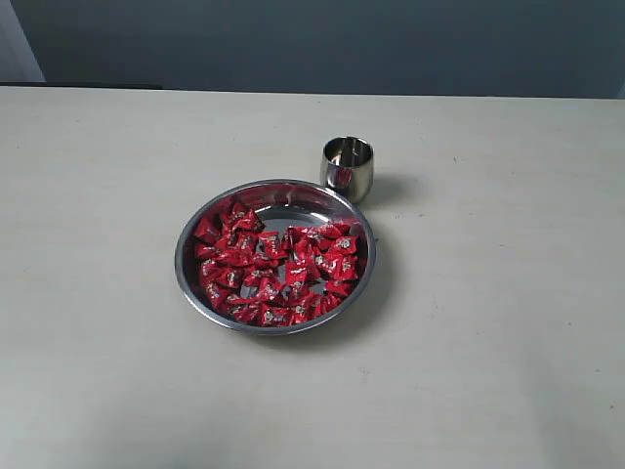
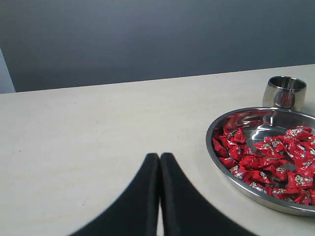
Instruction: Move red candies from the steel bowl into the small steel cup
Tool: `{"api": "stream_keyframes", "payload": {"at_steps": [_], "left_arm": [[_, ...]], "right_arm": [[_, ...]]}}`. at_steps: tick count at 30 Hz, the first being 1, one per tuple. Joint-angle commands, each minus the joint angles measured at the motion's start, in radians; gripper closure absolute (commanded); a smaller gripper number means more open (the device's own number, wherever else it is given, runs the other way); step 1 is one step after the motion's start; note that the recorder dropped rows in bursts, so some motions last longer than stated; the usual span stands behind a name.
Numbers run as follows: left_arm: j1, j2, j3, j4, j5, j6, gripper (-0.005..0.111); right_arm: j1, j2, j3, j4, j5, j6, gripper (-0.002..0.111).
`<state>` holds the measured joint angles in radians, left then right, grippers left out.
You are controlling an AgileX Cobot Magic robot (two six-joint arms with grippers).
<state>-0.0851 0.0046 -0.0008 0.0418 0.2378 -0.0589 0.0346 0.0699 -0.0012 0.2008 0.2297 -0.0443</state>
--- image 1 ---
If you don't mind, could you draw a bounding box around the red candy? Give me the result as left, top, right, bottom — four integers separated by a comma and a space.
284, 260, 313, 287
328, 235, 358, 256
258, 304, 293, 327
203, 281, 231, 311
324, 279, 354, 299
193, 217, 222, 246
229, 209, 265, 234
258, 231, 288, 260

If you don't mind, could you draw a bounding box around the round stainless steel plate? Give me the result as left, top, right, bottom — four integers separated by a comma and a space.
174, 179, 377, 336

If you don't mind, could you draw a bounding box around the small stainless steel cup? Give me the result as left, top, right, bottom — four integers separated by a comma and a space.
319, 136, 374, 203

